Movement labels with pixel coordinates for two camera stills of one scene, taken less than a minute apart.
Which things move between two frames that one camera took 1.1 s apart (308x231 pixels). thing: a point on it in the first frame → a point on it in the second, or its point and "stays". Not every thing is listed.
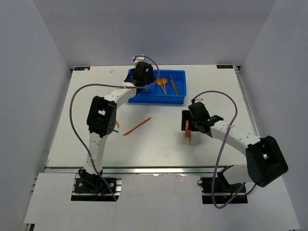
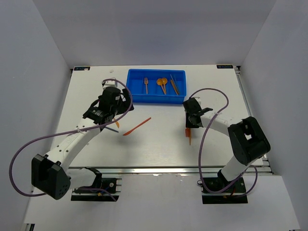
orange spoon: x=160 y=82 stays
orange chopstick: x=174 y=87 stays
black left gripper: x=150 y=78 → x=124 y=105
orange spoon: x=164 y=82 stays
